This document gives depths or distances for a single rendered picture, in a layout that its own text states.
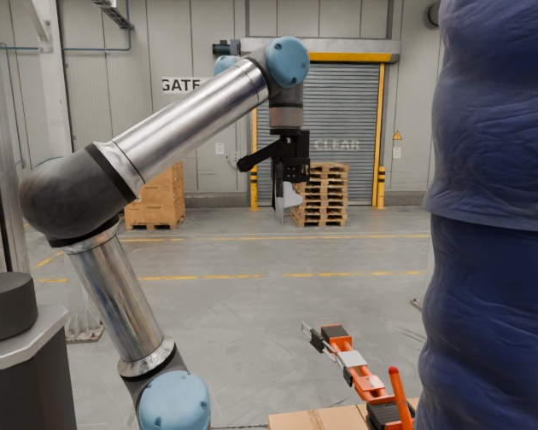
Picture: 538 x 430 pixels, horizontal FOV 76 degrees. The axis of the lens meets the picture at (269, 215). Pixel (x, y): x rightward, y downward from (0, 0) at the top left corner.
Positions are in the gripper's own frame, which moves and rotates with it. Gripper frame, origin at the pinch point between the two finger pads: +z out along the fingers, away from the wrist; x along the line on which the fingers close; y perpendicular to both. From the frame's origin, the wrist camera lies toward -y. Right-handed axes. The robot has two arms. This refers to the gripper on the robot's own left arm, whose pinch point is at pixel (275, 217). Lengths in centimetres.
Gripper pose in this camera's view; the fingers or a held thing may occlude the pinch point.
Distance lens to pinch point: 80.3
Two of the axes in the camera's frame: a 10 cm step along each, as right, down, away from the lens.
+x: -0.6, -1.9, 9.8
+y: 10.0, -0.1, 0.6
